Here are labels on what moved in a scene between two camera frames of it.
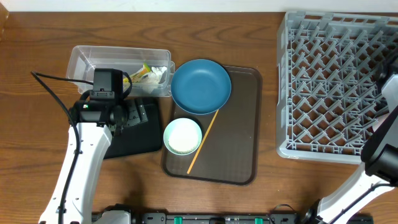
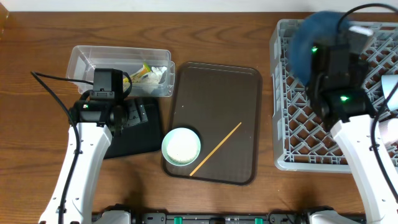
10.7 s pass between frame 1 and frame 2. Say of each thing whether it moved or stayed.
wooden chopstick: moved
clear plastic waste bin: stayed
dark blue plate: moved
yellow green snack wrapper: stayed
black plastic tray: stayed
